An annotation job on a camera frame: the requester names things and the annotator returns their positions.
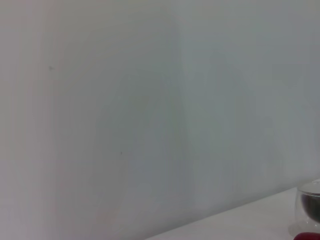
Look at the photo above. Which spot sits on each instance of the clear glass saucer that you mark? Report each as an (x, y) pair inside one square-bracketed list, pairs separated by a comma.
[(292, 228)]

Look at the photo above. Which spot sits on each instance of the red ceramic mug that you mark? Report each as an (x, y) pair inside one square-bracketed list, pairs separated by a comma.
[(307, 236)]

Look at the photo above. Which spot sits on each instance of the coffee beans pile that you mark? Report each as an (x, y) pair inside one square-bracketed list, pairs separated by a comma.
[(312, 207)]

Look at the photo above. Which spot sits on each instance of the clear glass cup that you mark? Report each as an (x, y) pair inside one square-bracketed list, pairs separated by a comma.
[(298, 202)]

